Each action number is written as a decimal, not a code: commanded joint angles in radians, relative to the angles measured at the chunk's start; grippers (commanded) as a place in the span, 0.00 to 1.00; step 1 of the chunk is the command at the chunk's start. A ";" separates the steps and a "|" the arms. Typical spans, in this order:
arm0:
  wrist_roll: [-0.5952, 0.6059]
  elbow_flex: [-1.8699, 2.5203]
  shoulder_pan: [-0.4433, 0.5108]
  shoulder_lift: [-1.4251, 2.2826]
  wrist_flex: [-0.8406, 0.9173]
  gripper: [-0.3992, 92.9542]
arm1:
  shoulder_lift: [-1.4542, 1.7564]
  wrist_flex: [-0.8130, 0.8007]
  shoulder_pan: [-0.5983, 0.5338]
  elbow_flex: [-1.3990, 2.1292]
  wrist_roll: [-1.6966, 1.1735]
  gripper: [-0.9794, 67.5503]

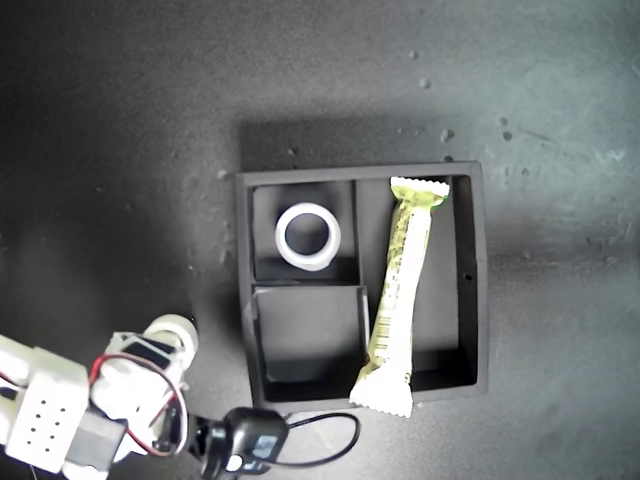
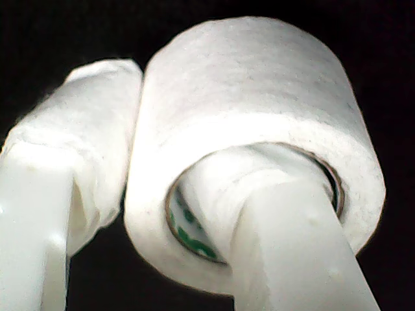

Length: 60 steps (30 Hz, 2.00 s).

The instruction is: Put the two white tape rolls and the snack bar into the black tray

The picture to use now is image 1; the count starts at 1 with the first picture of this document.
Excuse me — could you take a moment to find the yellow-green snack bar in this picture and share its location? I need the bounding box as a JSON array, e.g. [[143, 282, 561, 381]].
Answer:
[[348, 175, 452, 420]]

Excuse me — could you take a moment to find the black tray with wells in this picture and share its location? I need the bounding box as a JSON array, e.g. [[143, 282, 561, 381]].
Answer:
[[233, 158, 489, 412]]

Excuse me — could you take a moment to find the red and black servo wire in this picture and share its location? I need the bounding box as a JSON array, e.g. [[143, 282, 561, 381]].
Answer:
[[88, 352, 190, 457]]

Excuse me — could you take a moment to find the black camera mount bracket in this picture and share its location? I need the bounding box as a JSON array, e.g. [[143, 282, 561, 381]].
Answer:
[[152, 405, 216, 459]]

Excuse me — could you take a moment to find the black camera box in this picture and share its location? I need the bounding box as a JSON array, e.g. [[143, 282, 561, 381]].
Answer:
[[199, 406, 290, 479]]

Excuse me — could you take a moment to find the black camera cable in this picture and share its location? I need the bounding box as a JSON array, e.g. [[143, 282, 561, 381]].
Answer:
[[269, 411, 362, 470]]

